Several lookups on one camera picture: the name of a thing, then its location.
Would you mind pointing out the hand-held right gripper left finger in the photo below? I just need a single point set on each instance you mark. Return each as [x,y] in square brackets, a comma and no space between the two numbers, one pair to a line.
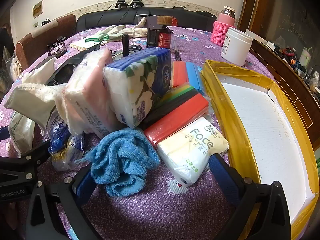
[83,183]

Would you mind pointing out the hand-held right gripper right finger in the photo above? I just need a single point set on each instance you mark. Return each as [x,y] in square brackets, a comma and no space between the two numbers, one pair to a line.
[222,171]

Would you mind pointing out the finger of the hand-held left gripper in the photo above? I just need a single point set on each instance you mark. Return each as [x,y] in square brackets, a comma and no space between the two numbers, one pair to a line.
[30,158]
[4,133]

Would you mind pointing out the blue white plastic packet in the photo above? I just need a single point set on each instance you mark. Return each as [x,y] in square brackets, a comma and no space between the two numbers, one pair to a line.
[65,142]

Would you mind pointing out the cream tissue pack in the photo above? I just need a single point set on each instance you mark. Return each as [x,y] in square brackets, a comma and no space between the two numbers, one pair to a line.
[190,150]

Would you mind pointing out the white cloth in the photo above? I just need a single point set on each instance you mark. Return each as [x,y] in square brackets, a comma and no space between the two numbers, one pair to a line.
[32,97]

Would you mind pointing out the blue towel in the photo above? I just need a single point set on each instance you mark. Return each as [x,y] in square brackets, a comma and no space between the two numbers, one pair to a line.
[120,155]

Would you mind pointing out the yellow taped foam box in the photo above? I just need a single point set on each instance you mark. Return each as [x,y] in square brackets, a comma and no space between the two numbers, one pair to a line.
[262,130]

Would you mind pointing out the rainbow sponge pack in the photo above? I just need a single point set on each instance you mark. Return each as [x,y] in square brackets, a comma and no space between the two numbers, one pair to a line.
[175,120]

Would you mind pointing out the pink tissue pack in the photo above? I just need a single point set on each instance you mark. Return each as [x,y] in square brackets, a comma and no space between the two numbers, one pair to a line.
[87,92]

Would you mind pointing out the black foil bag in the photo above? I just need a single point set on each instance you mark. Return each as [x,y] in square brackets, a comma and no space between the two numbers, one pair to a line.
[67,66]

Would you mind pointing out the red and blue sponge pack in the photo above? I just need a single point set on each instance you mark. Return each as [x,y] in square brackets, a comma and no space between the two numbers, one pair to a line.
[192,75]

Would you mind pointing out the blue floral tissue pack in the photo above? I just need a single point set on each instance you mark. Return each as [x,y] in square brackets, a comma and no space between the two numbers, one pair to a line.
[135,87]

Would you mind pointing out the woven plastic bag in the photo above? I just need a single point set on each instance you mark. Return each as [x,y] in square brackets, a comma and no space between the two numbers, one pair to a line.
[15,67]

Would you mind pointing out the purple floral tablecloth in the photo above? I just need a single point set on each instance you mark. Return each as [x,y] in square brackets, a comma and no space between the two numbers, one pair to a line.
[155,217]

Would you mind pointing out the brown armchair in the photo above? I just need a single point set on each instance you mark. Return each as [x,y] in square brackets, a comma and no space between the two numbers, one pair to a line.
[37,40]

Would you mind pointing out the eyeglasses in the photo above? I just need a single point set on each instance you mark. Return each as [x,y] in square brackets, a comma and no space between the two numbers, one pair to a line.
[57,48]

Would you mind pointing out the pile of black devices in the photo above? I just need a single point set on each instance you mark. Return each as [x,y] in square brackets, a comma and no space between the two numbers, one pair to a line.
[58,42]

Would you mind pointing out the paper booklet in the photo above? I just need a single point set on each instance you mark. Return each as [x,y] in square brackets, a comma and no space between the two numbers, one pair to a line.
[80,45]

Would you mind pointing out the white plastic jar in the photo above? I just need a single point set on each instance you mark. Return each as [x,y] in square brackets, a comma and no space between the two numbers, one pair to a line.
[236,47]

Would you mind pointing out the pen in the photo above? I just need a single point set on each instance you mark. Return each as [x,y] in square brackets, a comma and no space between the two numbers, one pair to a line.
[177,50]

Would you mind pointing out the clutter of small items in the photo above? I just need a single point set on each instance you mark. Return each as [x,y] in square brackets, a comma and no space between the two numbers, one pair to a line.
[295,57]

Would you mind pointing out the bottle in pink knitted sleeve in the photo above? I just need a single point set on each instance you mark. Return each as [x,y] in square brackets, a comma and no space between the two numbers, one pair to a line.
[221,32]

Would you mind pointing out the white work glove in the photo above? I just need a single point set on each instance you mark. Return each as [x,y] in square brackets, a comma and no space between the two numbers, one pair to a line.
[135,30]
[107,32]

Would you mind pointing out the grey electric motor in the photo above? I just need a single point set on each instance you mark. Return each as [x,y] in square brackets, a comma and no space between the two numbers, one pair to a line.
[125,45]

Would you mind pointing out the black leather sofa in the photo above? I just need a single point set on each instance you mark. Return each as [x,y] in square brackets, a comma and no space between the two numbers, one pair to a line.
[100,20]

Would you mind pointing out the dark bottle with cork cap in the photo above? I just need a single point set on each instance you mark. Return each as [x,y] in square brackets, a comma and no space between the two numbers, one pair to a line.
[160,36]

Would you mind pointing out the red plastic bag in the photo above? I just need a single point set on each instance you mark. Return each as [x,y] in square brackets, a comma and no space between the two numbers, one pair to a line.
[174,21]

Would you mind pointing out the grey small box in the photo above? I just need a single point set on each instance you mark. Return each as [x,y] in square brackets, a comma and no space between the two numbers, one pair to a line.
[151,22]

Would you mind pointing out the dark wooden cabinet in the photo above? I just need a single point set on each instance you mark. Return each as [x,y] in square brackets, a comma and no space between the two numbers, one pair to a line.
[282,10]

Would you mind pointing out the black device on sofa back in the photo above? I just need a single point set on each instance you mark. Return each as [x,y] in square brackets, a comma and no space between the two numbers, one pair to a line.
[136,3]
[120,4]

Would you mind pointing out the gold wall plaque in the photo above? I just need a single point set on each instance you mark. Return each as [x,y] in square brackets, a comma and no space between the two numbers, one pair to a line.
[37,10]

